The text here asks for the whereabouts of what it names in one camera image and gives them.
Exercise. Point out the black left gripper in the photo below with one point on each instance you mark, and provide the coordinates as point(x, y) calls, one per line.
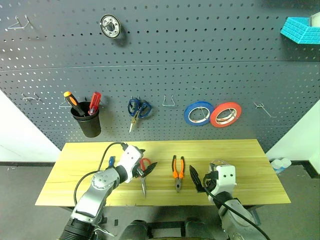
point(140, 173)

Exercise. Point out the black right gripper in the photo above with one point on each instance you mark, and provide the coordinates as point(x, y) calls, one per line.
point(211, 182)

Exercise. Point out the orange and black pliers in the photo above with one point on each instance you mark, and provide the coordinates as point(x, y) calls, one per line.
point(178, 178)

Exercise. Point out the white tape roll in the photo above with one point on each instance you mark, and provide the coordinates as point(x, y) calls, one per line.
point(221, 162)

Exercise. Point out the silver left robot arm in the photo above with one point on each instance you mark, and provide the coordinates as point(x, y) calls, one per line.
point(97, 190)

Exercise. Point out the grey metal pegboard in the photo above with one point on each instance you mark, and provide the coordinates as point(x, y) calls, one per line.
point(175, 50)

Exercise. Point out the black plastic cup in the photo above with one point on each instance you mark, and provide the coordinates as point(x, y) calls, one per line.
point(88, 125)

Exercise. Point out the dark rounded shape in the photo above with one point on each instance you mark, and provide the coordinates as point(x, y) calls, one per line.
point(135, 230)

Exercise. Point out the blue tape roll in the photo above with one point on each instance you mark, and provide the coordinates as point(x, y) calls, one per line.
point(198, 103)

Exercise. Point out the red tape roll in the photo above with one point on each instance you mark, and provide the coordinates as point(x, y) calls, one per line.
point(226, 104)

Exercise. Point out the orange and black screwdriver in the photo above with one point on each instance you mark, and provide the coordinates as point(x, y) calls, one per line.
point(73, 102)

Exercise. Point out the round silver metal wheel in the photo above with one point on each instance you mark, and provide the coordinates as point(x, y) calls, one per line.
point(113, 31)

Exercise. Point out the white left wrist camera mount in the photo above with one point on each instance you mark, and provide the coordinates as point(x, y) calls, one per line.
point(130, 157)

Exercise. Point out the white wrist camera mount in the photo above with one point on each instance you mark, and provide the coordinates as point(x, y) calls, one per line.
point(226, 177)
point(130, 157)

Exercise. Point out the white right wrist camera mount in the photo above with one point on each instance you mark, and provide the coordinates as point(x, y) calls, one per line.
point(226, 177)

